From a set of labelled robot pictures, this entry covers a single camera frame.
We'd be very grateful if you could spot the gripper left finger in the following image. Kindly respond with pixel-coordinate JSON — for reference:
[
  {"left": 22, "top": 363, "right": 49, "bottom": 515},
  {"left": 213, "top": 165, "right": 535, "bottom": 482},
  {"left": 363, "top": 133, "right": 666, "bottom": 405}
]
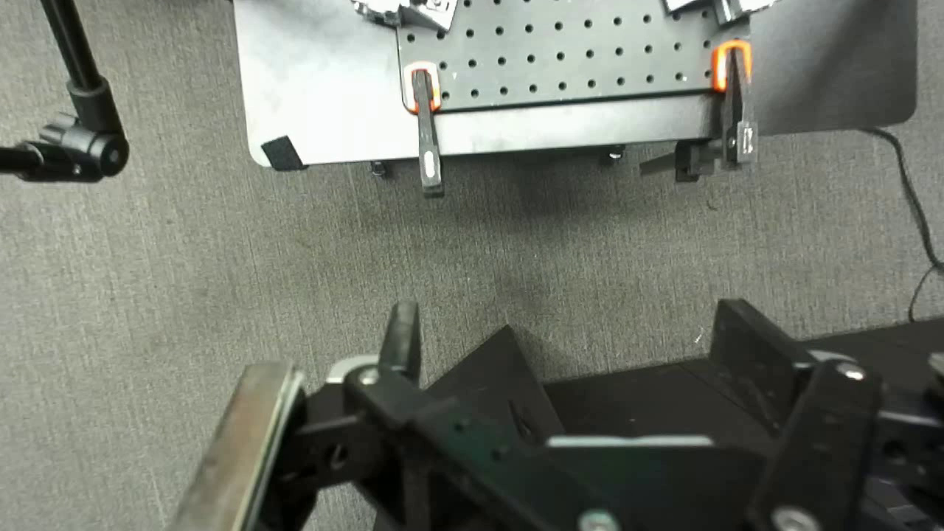
[{"left": 265, "top": 301, "right": 622, "bottom": 531}]

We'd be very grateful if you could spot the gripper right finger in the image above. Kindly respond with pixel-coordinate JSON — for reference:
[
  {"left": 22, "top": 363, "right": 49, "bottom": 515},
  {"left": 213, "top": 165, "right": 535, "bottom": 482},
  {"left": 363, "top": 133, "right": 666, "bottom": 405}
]
[{"left": 710, "top": 298, "right": 944, "bottom": 531}]

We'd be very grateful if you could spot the black clamp with orange pad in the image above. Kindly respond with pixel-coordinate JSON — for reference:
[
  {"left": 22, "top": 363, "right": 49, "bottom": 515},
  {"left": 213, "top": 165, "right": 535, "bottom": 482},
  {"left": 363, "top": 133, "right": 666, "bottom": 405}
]
[
  {"left": 403, "top": 62, "right": 446, "bottom": 199},
  {"left": 639, "top": 40, "right": 760, "bottom": 184}
]

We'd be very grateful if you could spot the black tape piece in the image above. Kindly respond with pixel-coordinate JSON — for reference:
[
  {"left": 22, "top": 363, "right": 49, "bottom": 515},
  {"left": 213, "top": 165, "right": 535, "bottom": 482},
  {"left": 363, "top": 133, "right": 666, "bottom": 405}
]
[{"left": 261, "top": 136, "right": 308, "bottom": 173}]

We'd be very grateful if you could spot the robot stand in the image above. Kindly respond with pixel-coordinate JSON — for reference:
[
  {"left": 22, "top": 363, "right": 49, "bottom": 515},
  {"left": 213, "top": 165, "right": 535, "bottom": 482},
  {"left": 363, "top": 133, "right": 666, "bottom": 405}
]
[{"left": 234, "top": 0, "right": 920, "bottom": 173}]

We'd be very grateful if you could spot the black cable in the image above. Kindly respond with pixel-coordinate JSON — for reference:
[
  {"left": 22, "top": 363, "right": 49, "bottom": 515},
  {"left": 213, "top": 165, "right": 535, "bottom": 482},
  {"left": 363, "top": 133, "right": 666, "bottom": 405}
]
[{"left": 861, "top": 127, "right": 944, "bottom": 324}]

